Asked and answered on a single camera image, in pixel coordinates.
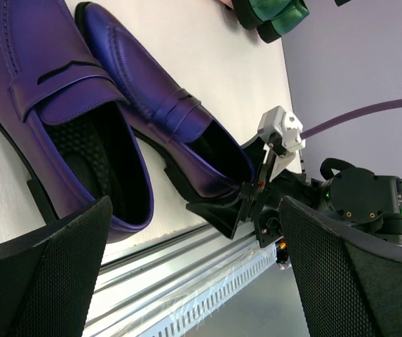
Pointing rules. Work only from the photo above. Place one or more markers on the slotted grey cable duct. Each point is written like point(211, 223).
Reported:
point(196, 297)

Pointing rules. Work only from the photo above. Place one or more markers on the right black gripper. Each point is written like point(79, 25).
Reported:
point(259, 201)

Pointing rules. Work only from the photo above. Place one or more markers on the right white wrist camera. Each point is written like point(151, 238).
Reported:
point(281, 131)

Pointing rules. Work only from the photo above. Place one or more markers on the purple shoe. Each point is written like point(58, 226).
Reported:
point(203, 160)
point(66, 119)

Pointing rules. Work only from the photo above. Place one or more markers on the aluminium mounting rail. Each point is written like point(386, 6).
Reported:
point(131, 284)

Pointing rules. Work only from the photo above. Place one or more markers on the green metallic shoe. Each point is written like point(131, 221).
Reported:
point(252, 14)
point(284, 22)

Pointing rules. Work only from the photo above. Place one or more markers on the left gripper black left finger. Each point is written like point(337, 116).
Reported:
point(48, 276)

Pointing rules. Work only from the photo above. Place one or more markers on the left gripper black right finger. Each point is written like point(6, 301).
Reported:
point(349, 282)

